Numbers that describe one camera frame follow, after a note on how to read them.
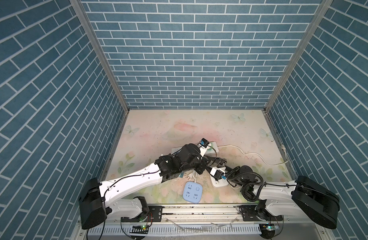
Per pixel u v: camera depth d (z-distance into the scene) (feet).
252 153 3.19
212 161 2.31
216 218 2.41
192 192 2.58
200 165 2.06
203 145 2.03
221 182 2.64
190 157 1.75
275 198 1.73
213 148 3.16
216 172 1.96
